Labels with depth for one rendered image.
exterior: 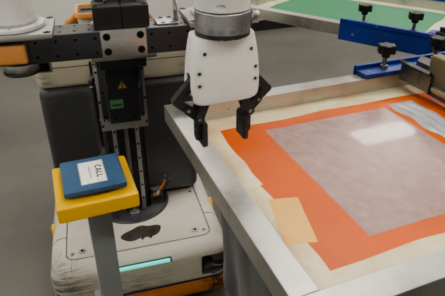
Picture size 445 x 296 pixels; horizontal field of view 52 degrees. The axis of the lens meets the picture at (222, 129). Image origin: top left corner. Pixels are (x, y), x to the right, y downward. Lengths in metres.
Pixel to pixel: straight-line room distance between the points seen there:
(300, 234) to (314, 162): 0.20
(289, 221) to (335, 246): 0.08
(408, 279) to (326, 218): 0.17
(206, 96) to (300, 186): 0.25
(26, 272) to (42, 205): 0.45
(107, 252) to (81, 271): 0.77
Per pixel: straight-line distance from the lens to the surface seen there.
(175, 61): 1.63
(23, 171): 2.75
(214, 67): 0.61
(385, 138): 0.96
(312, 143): 0.90
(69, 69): 1.60
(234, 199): 0.68
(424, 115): 1.07
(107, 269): 0.91
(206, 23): 0.59
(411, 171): 0.87
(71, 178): 0.80
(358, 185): 0.80
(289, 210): 0.72
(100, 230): 0.85
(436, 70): 1.13
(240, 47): 0.62
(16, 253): 2.21
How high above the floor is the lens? 1.40
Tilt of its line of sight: 28 degrees down
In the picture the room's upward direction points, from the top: straight up
